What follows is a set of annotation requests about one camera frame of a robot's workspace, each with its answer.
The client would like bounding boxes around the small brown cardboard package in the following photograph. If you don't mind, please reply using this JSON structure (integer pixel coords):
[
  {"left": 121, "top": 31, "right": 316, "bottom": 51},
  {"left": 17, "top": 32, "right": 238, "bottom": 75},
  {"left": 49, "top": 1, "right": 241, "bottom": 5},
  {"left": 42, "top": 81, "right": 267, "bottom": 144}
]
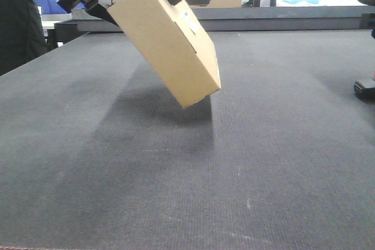
[{"left": 111, "top": 0, "right": 221, "bottom": 108}]

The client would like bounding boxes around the white barcode label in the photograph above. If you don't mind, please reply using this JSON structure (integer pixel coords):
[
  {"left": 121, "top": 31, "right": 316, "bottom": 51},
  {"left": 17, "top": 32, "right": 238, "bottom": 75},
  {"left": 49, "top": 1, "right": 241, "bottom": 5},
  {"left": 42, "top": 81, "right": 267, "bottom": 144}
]
[{"left": 182, "top": 11, "right": 200, "bottom": 34}]

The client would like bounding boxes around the raised grey table ledge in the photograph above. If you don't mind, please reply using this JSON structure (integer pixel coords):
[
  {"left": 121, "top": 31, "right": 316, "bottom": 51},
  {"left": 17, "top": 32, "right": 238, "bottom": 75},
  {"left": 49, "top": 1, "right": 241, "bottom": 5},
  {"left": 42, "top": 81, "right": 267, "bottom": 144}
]
[{"left": 73, "top": 5, "right": 374, "bottom": 39}]

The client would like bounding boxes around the dark grey table mat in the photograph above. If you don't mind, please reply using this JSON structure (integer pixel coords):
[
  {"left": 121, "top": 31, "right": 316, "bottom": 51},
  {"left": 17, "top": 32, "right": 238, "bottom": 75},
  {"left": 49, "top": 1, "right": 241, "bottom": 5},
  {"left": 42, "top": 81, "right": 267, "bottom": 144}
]
[{"left": 1, "top": 30, "right": 374, "bottom": 249}]

